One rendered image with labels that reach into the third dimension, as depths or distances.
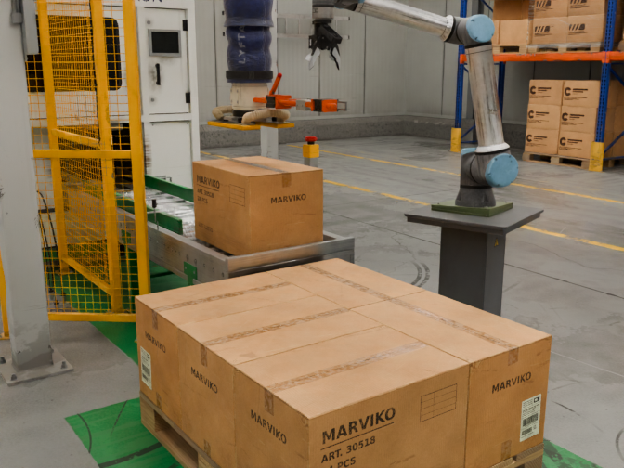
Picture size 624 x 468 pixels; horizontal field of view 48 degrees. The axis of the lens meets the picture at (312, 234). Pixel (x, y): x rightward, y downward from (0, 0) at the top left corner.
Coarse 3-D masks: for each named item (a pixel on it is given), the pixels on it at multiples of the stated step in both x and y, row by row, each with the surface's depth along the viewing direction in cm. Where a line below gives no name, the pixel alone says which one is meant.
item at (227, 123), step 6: (216, 120) 346; (222, 120) 346; (228, 120) 342; (240, 120) 329; (222, 126) 335; (228, 126) 330; (234, 126) 326; (240, 126) 321; (246, 126) 322; (252, 126) 323; (258, 126) 325
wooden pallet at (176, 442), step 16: (144, 400) 282; (144, 416) 284; (160, 416) 276; (160, 432) 277; (176, 432) 277; (176, 448) 265; (192, 448) 265; (192, 464) 254; (208, 464) 237; (496, 464) 232; (512, 464) 237; (528, 464) 242
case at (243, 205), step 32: (224, 160) 363; (256, 160) 363; (224, 192) 333; (256, 192) 314; (288, 192) 324; (320, 192) 334; (224, 224) 337; (256, 224) 318; (288, 224) 327; (320, 224) 338
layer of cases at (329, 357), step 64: (192, 320) 249; (256, 320) 249; (320, 320) 249; (384, 320) 249; (448, 320) 249; (192, 384) 240; (256, 384) 201; (320, 384) 199; (384, 384) 199; (448, 384) 210; (512, 384) 228; (256, 448) 207; (320, 448) 185; (384, 448) 199; (448, 448) 216; (512, 448) 235
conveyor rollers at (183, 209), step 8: (120, 192) 500; (128, 192) 503; (152, 192) 503; (160, 192) 498; (160, 200) 471; (168, 200) 473; (176, 200) 476; (184, 200) 471; (160, 208) 443; (168, 208) 445; (176, 208) 448; (184, 208) 443; (192, 208) 445; (176, 216) 420; (184, 216) 422; (192, 216) 425; (184, 224) 403; (192, 224) 406; (184, 232) 384; (192, 232) 379; (200, 240) 361; (216, 248) 347
